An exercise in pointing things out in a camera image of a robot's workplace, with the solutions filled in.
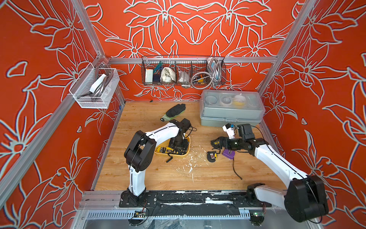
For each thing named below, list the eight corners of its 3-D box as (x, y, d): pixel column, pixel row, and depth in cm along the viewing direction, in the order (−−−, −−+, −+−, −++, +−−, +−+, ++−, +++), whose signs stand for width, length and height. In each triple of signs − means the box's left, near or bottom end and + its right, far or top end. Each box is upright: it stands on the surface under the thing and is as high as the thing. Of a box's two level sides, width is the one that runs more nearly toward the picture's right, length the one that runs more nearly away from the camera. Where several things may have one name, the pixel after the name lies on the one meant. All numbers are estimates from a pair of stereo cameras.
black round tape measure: (207, 162, 88) (208, 160, 85) (206, 153, 92) (207, 151, 89) (217, 162, 88) (218, 160, 85) (215, 153, 92) (216, 150, 89)
